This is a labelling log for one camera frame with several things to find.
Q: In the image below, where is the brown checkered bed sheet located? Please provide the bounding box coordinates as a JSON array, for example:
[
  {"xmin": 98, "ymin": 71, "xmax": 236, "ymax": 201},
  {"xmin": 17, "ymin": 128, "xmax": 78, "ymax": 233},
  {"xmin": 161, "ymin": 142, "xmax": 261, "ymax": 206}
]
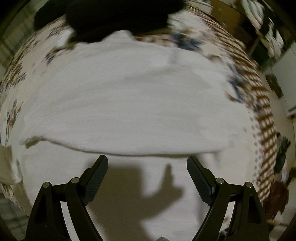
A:
[{"xmin": 185, "ymin": 1, "xmax": 277, "ymax": 201}]

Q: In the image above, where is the white fuzzy garment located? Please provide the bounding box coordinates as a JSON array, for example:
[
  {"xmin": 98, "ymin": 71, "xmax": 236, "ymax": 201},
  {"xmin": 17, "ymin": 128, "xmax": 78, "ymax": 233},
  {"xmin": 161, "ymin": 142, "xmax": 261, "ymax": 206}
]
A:
[{"xmin": 18, "ymin": 32, "xmax": 251, "ymax": 156}]

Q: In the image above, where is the black garment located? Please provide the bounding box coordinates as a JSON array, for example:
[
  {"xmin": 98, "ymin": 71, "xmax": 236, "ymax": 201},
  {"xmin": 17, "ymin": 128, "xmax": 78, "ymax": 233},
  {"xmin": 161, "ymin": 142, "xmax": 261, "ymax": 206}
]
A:
[{"xmin": 34, "ymin": 1, "xmax": 185, "ymax": 43}]

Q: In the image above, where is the floral bed blanket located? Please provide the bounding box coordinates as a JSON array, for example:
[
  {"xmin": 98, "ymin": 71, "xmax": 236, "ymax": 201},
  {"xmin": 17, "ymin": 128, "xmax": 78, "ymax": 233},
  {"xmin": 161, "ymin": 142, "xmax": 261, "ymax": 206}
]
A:
[{"xmin": 1, "ymin": 11, "xmax": 261, "ymax": 240}]

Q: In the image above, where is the chair with clothes pile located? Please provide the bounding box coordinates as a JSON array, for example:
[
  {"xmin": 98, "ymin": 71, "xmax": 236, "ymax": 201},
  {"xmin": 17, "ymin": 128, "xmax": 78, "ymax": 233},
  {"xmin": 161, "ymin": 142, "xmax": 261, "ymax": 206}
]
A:
[{"xmin": 241, "ymin": 0, "xmax": 284, "ymax": 60}]

